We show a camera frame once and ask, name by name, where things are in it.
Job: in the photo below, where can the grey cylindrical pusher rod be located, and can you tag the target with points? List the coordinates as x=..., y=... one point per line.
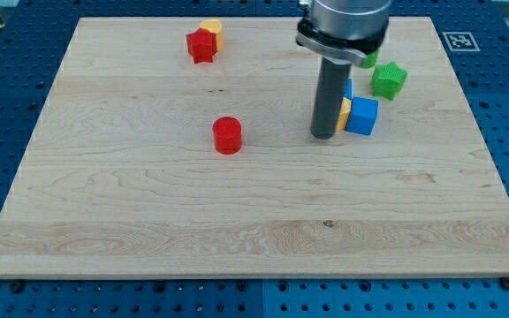
x=330, y=91

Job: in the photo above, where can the yellow hexagon block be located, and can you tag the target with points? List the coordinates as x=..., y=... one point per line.
x=344, y=114

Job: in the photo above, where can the green block behind arm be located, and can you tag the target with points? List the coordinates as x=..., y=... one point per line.
x=370, y=60

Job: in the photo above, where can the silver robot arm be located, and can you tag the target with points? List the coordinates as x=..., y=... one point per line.
x=343, y=33

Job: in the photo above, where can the yellow heart block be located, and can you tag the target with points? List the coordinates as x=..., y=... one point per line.
x=216, y=27

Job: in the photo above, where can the small blue block behind rod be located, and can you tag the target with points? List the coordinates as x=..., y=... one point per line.
x=349, y=90

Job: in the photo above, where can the blue cube block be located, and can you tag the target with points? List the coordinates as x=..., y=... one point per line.
x=363, y=116

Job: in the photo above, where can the green star block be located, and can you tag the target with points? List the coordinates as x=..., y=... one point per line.
x=388, y=80

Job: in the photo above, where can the red cylinder block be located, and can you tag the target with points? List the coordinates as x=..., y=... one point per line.
x=227, y=134

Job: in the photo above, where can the white fiducial marker tag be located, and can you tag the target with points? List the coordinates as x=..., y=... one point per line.
x=460, y=41

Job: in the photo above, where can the red star block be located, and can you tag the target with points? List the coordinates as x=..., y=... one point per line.
x=201, y=45

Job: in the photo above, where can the wooden board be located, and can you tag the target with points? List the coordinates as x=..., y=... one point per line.
x=121, y=179

